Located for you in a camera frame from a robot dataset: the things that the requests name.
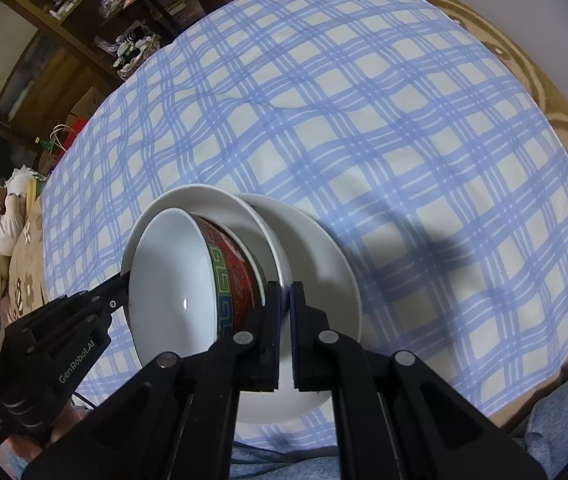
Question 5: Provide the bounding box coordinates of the red paper bag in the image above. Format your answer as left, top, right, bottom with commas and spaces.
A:
49, 117, 89, 153

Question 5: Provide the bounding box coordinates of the white cherry print plate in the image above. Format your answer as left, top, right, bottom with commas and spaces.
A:
234, 192, 363, 426

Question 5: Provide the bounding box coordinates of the black cable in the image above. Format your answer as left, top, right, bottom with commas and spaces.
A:
70, 390, 99, 412

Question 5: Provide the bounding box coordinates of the large red patterned bowl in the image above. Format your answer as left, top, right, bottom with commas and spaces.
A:
121, 185, 293, 361

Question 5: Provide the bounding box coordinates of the lace trimmed basket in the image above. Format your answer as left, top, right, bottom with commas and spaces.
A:
113, 20, 161, 81

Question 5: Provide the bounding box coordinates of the large cardboard box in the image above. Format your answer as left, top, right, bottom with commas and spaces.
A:
71, 87, 111, 122

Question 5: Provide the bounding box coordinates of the white plush toy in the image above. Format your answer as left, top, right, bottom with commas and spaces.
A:
0, 166, 40, 256

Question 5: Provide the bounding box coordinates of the wooden shelf cabinet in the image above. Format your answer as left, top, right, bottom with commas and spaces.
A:
0, 0, 205, 91

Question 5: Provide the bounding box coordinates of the person's left hand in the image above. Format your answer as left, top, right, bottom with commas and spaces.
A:
46, 400, 96, 456

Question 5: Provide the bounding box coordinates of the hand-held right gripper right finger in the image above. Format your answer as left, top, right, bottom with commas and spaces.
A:
290, 282, 540, 480

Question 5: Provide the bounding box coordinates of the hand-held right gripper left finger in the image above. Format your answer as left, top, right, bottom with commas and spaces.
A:
21, 282, 281, 480

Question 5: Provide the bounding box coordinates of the blue plaid cloth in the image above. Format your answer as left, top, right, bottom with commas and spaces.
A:
41, 0, 568, 453

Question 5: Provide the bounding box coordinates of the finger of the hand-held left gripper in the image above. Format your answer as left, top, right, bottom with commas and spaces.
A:
4, 275, 130, 333
0, 277, 131, 441

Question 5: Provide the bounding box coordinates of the small red patterned bowl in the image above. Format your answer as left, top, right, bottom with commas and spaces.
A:
126, 206, 267, 363

